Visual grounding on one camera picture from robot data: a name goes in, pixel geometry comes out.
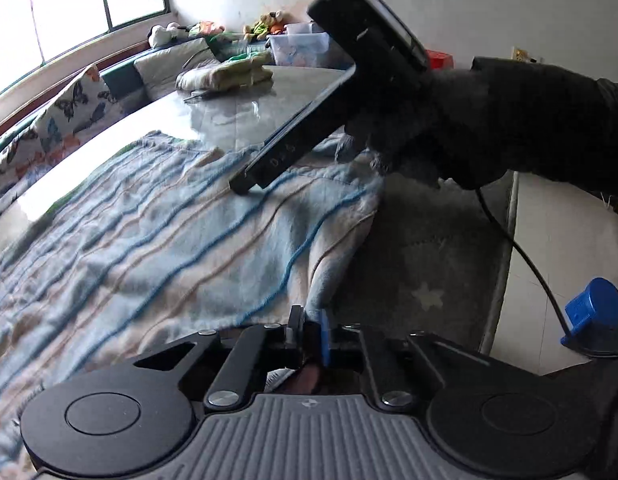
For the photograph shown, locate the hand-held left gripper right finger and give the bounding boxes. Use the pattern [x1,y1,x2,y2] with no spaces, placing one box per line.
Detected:
[318,309,490,410]

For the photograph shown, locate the brown and green plush toys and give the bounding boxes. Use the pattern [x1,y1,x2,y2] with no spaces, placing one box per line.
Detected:
[242,10,286,42]

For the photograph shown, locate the green plastic basin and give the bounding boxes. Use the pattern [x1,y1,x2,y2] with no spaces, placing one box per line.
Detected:
[215,34,270,61]

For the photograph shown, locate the clear plastic storage box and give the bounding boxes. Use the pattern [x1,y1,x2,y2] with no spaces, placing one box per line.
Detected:
[265,22,334,69]

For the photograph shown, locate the blue striped towel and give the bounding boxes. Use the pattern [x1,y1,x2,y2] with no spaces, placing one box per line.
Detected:
[0,130,386,461]

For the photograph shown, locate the grey pillow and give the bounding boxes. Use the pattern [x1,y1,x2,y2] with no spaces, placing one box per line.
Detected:
[133,37,214,102]

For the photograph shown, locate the black and white plush toy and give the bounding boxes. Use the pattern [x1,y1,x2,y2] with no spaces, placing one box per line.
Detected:
[147,22,190,49]

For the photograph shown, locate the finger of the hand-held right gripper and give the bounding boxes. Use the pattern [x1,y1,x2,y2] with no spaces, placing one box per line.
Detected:
[230,167,268,197]

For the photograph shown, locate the butterfly print cushion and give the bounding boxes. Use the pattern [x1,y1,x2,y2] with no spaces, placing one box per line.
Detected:
[0,122,82,213]

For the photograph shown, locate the window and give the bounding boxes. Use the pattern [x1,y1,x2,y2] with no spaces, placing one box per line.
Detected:
[0,0,170,93]

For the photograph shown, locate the black cable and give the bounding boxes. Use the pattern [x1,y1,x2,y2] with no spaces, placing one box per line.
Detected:
[475,186,574,337]

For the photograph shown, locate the blue plastic part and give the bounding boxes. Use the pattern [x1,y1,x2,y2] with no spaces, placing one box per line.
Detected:
[561,277,618,352]

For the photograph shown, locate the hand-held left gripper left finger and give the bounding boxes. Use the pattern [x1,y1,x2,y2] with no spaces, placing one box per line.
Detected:
[133,305,310,411]

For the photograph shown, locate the orange and green plush toy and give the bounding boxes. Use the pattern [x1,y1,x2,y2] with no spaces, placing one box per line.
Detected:
[189,20,226,39]

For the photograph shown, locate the person's right forearm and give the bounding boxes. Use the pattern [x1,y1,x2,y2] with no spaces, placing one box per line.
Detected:
[459,55,618,198]

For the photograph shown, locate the person's right hand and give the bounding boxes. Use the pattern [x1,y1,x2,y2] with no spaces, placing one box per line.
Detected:
[334,67,490,191]

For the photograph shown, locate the red plastic stool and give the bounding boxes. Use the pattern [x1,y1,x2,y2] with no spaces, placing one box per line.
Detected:
[425,49,456,70]

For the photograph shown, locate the teal sofa bench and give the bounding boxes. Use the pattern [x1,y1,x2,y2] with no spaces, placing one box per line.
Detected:
[98,35,272,107]

